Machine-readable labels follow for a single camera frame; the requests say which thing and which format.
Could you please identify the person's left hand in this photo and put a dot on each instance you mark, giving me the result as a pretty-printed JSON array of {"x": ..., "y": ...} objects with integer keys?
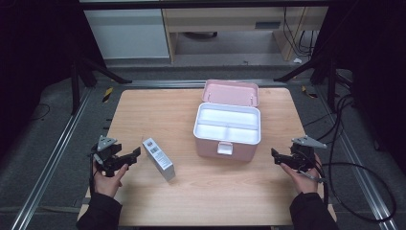
[{"x": 107, "y": 185}]

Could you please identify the white cabinet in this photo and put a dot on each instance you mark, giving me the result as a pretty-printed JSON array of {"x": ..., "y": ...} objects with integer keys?
[{"x": 127, "y": 35}]

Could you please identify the small white floor object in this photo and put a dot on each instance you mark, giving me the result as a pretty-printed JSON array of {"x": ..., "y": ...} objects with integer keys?
[{"x": 297, "y": 60}]

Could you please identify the yellow black tape strip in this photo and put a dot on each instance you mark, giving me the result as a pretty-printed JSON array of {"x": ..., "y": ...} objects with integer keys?
[{"x": 107, "y": 94}]

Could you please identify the pink storage box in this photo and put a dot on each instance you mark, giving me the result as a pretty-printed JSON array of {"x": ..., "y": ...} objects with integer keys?
[{"x": 228, "y": 92}]

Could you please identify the white carton box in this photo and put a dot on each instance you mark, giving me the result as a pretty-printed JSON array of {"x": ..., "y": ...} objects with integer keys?
[{"x": 158, "y": 158}]

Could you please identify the black stand legs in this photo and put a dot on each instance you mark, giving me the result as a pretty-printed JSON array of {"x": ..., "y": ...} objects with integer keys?
[
  {"x": 75, "y": 86},
  {"x": 332, "y": 83}
]

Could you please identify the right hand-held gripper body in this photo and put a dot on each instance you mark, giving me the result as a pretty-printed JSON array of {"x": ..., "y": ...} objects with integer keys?
[{"x": 301, "y": 158}]

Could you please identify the light wooden desk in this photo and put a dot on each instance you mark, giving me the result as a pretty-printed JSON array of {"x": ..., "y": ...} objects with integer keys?
[{"x": 223, "y": 19}]

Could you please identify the aluminium floor rail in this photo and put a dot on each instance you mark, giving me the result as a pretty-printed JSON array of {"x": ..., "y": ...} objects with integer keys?
[
  {"x": 51, "y": 159},
  {"x": 360, "y": 179}
]

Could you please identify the person's right hand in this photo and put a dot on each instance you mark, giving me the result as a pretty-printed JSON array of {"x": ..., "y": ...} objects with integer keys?
[{"x": 306, "y": 182}]

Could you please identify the white divided tray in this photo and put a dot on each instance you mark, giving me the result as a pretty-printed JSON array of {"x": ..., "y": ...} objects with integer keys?
[{"x": 228, "y": 116}]

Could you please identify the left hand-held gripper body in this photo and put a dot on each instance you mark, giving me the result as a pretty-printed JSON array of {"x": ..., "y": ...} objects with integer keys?
[{"x": 110, "y": 158}]

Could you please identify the dark round object under desk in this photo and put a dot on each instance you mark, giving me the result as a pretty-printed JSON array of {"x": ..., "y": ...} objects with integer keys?
[{"x": 201, "y": 35}]

